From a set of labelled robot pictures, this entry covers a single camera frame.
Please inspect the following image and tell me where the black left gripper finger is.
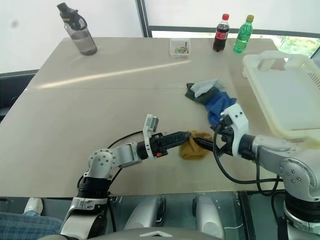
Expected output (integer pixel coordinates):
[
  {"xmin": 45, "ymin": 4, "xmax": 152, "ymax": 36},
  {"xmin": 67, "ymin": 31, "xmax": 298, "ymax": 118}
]
[
  {"xmin": 165, "ymin": 139, "xmax": 189, "ymax": 152},
  {"xmin": 164, "ymin": 130, "xmax": 192, "ymax": 144}
]

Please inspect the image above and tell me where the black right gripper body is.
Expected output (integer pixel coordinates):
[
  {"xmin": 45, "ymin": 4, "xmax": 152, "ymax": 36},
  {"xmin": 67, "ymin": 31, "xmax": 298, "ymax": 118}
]
[{"xmin": 214, "ymin": 115, "xmax": 235, "ymax": 156}]

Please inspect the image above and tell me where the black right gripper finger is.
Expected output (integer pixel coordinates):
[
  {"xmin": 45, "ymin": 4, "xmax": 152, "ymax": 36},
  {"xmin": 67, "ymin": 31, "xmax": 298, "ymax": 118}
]
[{"xmin": 193, "ymin": 136, "xmax": 218, "ymax": 153}]

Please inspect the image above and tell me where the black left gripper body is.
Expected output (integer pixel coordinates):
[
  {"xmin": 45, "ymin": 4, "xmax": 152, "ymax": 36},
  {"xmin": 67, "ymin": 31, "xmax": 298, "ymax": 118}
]
[{"xmin": 149, "ymin": 132, "xmax": 173, "ymax": 159}]

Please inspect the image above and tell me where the yellow sock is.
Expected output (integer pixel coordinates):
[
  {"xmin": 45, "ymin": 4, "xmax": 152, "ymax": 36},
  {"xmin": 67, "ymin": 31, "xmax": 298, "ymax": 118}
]
[{"xmin": 178, "ymin": 129, "xmax": 214, "ymax": 161}]

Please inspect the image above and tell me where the white plastic bin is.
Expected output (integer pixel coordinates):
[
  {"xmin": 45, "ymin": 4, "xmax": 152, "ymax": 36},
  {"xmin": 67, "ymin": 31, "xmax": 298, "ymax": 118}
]
[{"xmin": 241, "ymin": 50, "xmax": 320, "ymax": 140}]

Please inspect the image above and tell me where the clear plastic box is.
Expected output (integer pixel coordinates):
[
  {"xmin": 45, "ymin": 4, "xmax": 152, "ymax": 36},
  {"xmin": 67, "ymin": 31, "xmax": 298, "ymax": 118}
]
[{"xmin": 169, "ymin": 38, "xmax": 191, "ymax": 59}]

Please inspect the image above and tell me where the blue sock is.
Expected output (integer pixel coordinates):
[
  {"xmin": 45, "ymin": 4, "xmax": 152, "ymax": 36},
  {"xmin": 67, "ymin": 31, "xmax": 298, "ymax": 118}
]
[{"xmin": 203, "ymin": 89, "xmax": 238, "ymax": 126}]

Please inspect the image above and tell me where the dark grey cloth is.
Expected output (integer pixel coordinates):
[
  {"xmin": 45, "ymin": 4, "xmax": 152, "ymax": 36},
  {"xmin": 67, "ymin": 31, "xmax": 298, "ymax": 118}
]
[{"xmin": 184, "ymin": 82, "xmax": 219, "ymax": 106}]

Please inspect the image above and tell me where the light grey cloth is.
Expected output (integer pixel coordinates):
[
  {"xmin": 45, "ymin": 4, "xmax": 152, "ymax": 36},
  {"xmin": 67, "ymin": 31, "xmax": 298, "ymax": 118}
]
[{"xmin": 189, "ymin": 79, "xmax": 227, "ymax": 99}]

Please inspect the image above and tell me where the silver rounded leg shell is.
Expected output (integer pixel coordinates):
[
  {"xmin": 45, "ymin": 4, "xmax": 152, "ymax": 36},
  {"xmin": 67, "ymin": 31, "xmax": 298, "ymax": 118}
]
[
  {"xmin": 124, "ymin": 195, "xmax": 167, "ymax": 237},
  {"xmin": 192, "ymin": 194, "xmax": 226, "ymax": 240}
]

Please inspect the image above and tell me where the colourful small clips pile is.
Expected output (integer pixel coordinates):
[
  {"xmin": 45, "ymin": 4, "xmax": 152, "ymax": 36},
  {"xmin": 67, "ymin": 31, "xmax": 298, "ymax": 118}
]
[{"xmin": 174, "ymin": 44, "xmax": 189, "ymax": 55}]

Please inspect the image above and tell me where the grey robot torso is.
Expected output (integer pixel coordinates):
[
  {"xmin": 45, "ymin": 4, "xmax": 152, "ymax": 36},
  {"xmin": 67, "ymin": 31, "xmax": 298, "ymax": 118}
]
[{"xmin": 99, "ymin": 227, "xmax": 221, "ymax": 240}]

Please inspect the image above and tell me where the green soda bottle yellow cap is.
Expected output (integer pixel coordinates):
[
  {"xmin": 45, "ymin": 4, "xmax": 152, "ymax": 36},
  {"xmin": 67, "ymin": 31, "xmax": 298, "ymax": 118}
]
[{"xmin": 232, "ymin": 14, "xmax": 255, "ymax": 54}]

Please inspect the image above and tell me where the cola bottle red cap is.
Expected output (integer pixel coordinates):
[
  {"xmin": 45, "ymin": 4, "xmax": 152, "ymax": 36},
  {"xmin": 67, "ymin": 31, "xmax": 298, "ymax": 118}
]
[{"xmin": 212, "ymin": 13, "xmax": 230, "ymax": 53}]

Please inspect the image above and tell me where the grey water bottle black lid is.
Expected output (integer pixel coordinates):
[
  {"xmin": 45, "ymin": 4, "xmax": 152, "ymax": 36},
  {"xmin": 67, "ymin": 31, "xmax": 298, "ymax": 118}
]
[{"xmin": 56, "ymin": 2, "xmax": 98, "ymax": 56}]

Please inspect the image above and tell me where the white shoe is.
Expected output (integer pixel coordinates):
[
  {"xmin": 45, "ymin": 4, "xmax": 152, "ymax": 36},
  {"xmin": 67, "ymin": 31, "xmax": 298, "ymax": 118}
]
[{"xmin": 23, "ymin": 197, "xmax": 44, "ymax": 215}]

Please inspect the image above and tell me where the blue plaid trouser leg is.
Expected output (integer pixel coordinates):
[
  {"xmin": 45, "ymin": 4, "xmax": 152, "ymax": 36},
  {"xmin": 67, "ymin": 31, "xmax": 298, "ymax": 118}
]
[{"xmin": 0, "ymin": 211, "xmax": 63, "ymax": 240}]

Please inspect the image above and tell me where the black couch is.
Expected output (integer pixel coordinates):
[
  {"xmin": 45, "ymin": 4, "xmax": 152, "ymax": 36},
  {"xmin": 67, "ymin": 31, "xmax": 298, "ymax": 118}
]
[{"xmin": 0, "ymin": 69, "xmax": 40, "ymax": 118}]

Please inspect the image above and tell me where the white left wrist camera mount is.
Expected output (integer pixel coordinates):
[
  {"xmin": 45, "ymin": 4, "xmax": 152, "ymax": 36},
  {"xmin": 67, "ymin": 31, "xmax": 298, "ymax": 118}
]
[{"xmin": 142, "ymin": 114, "xmax": 160, "ymax": 159}]

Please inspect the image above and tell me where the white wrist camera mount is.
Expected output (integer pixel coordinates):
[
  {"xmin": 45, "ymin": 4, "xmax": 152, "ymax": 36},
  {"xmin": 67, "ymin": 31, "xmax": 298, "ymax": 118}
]
[
  {"xmin": 142, "ymin": 114, "xmax": 160, "ymax": 159},
  {"xmin": 221, "ymin": 103, "xmax": 250, "ymax": 158}
]

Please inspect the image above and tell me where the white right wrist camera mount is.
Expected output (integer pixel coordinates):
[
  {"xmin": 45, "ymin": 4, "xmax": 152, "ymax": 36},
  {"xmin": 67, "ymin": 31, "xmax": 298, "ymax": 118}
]
[{"xmin": 221, "ymin": 103, "xmax": 250, "ymax": 158}]

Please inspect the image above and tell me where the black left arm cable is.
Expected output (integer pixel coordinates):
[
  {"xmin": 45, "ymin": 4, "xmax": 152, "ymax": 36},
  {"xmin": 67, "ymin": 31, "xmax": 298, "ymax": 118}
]
[{"xmin": 107, "ymin": 130, "xmax": 146, "ymax": 233}]

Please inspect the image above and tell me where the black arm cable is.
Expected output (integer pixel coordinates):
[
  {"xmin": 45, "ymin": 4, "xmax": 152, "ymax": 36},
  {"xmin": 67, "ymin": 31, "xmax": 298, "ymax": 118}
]
[
  {"xmin": 107, "ymin": 130, "xmax": 146, "ymax": 233},
  {"xmin": 209, "ymin": 124, "xmax": 287, "ymax": 197}
]

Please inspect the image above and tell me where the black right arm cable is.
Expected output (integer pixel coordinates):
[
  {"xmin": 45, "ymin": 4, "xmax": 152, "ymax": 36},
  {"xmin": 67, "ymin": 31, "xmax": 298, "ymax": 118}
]
[{"xmin": 209, "ymin": 124, "xmax": 287, "ymax": 197}]

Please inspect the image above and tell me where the black table frame bar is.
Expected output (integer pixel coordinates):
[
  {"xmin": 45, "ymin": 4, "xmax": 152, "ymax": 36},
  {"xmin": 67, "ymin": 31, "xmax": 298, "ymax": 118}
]
[
  {"xmin": 106, "ymin": 197, "xmax": 118, "ymax": 233},
  {"xmin": 236, "ymin": 192, "xmax": 253, "ymax": 240}
]

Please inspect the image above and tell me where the dark window frame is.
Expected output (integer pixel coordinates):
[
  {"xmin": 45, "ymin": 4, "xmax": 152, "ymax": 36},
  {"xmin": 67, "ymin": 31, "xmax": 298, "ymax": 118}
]
[{"xmin": 136, "ymin": 0, "xmax": 320, "ymax": 39}]

